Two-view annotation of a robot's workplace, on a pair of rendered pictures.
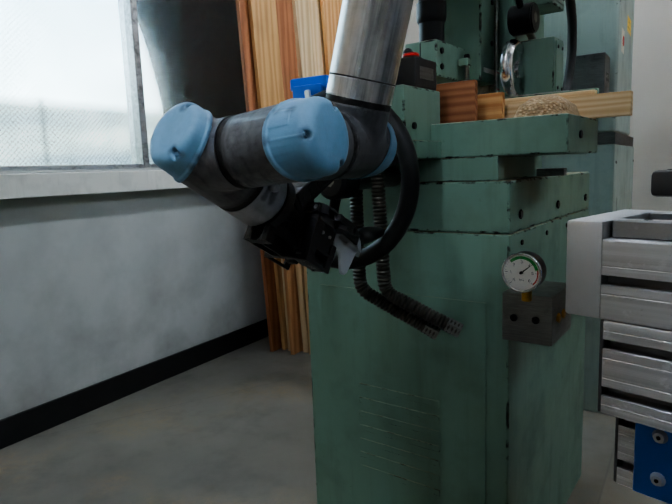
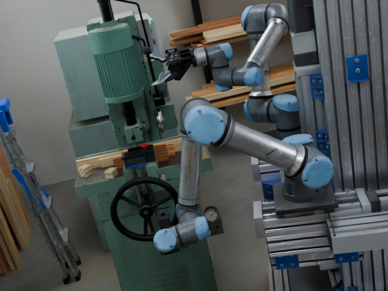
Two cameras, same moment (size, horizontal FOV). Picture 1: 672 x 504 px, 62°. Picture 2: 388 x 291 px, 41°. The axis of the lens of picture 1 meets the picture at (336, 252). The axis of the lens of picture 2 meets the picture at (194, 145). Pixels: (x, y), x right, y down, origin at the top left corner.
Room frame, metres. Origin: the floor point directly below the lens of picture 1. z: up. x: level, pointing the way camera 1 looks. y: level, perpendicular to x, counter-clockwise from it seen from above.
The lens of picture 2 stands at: (-0.70, 0.96, 1.75)
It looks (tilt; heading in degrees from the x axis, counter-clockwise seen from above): 21 degrees down; 322
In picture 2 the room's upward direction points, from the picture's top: 12 degrees counter-clockwise
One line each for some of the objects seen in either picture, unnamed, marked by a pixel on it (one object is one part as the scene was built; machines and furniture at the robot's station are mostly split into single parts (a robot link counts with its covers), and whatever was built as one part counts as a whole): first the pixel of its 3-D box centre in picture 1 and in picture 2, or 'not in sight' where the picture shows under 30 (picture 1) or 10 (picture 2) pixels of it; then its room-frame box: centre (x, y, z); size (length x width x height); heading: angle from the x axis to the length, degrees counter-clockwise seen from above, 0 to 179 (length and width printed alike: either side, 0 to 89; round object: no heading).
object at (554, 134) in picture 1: (411, 144); (144, 173); (1.10, -0.15, 0.87); 0.61 x 0.30 x 0.06; 54
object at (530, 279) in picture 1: (524, 276); (211, 215); (0.87, -0.29, 0.65); 0.06 x 0.04 x 0.08; 54
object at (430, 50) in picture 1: (437, 67); (134, 131); (1.20, -0.22, 1.03); 0.14 x 0.07 x 0.09; 144
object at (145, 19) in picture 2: not in sight; (145, 34); (1.36, -0.51, 1.40); 0.10 x 0.06 x 0.16; 144
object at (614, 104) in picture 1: (475, 116); (159, 150); (1.13, -0.28, 0.92); 0.55 x 0.02 x 0.04; 54
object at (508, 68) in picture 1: (514, 69); (160, 120); (1.22, -0.39, 1.02); 0.12 x 0.03 x 0.12; 144
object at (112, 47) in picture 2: not in sight; (116, 63); (1.19, -0.21, 1.35); 0.18 x 0.18 x 0.31
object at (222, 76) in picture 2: not in sight; (225, 77); (0.83, -0.49, 1.22); 0.11 x 0.08 x 0.11; 9
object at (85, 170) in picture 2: not in sight; (85, 170); (1.29, 0.02, 0.92); 0.05 x 0.04 x 0.04; 101
